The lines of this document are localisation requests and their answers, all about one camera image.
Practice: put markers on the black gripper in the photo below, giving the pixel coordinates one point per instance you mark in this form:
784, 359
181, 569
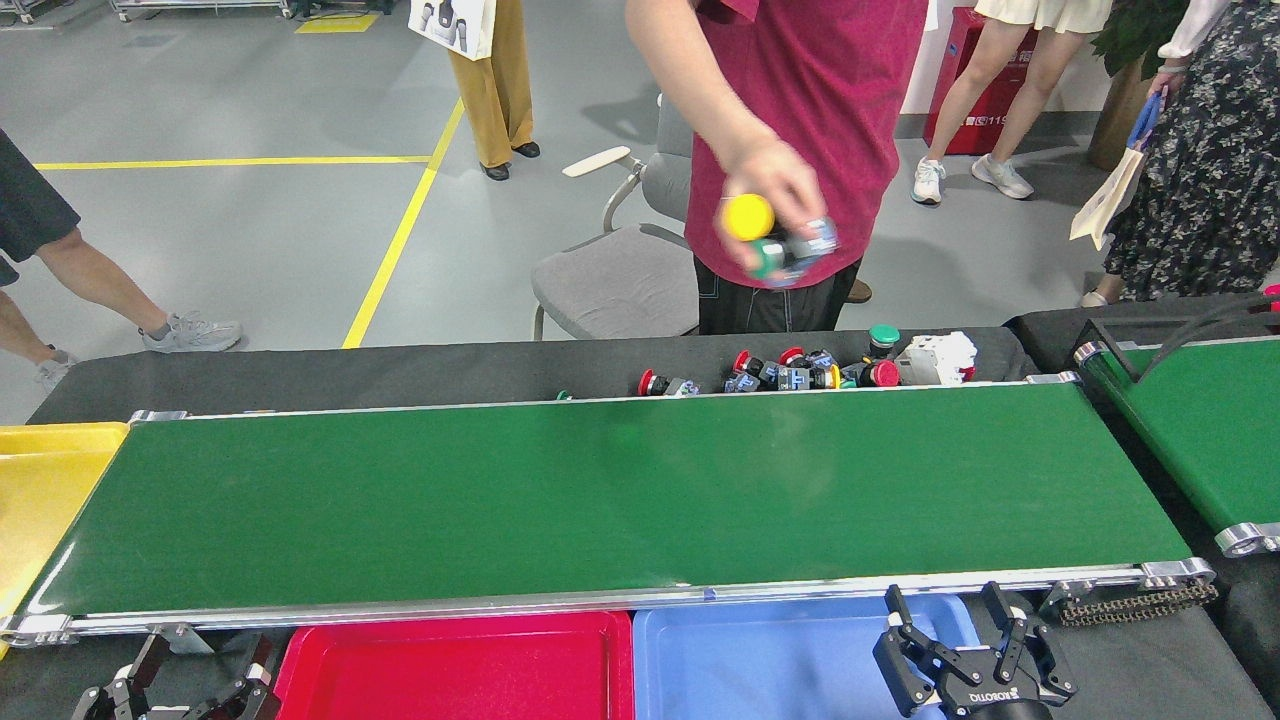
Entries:
990, 700

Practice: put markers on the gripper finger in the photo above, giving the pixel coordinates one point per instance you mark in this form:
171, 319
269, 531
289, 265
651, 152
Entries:
100, 700
250, 695

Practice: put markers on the red push button switch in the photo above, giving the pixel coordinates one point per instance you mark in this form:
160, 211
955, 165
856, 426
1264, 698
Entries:
792, 355
885, 374
647, 382
742, 360
740, 384

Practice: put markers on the green push button switch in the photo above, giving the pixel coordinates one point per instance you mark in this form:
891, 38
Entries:
812, 245
884, 336
765, 260

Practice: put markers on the person's right forearm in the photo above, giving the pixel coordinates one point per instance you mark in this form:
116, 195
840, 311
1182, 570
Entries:
690, 70

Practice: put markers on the red plastic tray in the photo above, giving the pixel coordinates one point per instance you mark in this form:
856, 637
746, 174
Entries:
450, 670

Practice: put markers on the yellow plastic tray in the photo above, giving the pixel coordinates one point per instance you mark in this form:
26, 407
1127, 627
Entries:
50, 500

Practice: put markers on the blue plastic tray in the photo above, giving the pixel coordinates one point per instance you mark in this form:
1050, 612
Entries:
760, 670

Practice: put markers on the short green conveyor belt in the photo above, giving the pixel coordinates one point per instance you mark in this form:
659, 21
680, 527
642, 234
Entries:
1220, 430

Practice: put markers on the long green conveyor belt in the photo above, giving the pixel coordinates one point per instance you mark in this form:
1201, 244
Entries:
600, 500

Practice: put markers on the person's right hand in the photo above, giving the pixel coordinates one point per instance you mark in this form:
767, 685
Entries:
790, 185

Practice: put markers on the person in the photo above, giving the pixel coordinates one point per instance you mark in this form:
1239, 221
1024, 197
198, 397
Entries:
1210, 180
800, 80
1045, 12
100, 280
495, 90

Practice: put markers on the red knob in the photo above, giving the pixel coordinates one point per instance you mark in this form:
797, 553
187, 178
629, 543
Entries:
1272, 298

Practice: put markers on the grey office chair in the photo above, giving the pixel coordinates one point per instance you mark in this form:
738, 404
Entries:
610, 285

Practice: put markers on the red fire extinguisher box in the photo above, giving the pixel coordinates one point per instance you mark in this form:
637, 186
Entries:
1000, 100

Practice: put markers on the potted green plant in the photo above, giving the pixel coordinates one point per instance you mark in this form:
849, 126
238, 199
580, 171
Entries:
1125, 110

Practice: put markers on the white printed paper bag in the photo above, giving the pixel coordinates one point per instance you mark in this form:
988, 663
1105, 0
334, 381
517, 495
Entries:
450, 25

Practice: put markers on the black metal bracket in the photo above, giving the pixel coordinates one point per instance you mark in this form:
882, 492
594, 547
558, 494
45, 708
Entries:
1118, 352

